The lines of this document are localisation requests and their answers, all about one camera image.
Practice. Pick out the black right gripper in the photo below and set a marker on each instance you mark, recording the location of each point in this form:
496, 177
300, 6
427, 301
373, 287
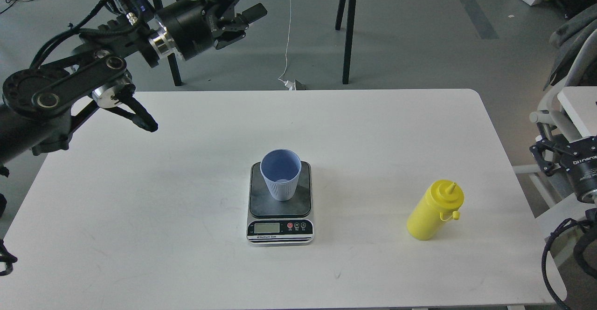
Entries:
578, 159

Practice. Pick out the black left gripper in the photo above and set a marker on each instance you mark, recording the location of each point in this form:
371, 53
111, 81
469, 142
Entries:
191, 33

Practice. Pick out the yellow squeeze bottle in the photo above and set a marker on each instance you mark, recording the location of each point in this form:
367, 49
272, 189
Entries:
440, 203

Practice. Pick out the blue plastic cup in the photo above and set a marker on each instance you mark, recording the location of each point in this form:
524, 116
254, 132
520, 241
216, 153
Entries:
281, 169

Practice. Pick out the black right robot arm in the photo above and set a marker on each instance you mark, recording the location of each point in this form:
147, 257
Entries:
588, 236

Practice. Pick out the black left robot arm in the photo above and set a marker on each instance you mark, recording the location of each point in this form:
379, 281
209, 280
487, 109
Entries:
83, 69

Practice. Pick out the digital kitchen scale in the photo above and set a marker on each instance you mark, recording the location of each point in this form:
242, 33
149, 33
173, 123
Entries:
280, 223

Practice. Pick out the white power plug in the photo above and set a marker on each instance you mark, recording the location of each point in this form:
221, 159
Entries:
294, 85

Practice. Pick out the grey office chair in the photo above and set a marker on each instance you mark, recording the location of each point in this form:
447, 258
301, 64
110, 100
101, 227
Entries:
575, 66

